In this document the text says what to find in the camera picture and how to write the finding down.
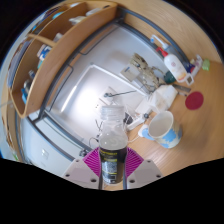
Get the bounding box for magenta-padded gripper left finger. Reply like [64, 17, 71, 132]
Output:
[62, 147, 104, 190]

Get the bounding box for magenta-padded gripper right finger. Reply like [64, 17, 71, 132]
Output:
[123, 147, 163, 190]

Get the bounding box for clear bottle with black label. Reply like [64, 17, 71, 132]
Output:
[98, 104, 129, 185]

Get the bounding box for white mug with blue print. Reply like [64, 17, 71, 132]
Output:
[137, 110, 184, 149]

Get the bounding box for white power strip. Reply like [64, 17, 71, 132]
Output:
[126, 114, 151, 131]

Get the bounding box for flat round red coaster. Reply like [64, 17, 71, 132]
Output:
[184, 91, 205, 111]

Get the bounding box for grey metal ruler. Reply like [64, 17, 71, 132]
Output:
[172, 83, 192, 94]

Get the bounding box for dark green jar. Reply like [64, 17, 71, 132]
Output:
[163, 70, 177, 84]

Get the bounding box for white desk lamp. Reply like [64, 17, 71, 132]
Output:
[59, 63, 151, 114]

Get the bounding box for small white square case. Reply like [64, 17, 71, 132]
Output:
[184, 73, 195, 85]

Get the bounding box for wooden tree figurine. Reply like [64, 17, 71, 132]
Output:
[129, 53, 164, 89]

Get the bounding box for white lotion bottle, red pump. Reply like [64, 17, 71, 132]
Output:
[156, 46, 192, 84]

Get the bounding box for blue box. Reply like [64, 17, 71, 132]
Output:
[186, 61, 198, 74]

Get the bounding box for wooden shelf unit with items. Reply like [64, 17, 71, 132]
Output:
[7, 1, 119, 119]

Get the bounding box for white tube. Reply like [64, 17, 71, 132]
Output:
[191, 54, 203, 69]

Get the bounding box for dark cable with plug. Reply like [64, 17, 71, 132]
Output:
[103, 89, 138, 99]

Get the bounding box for white wall sockets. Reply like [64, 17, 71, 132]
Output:
[99, 85, 118, 105]

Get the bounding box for white wall card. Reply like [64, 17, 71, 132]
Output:
[120, 66, 139, 83]

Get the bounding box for grey metal shelf frame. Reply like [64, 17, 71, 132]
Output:
[14, 6, 192, 164]

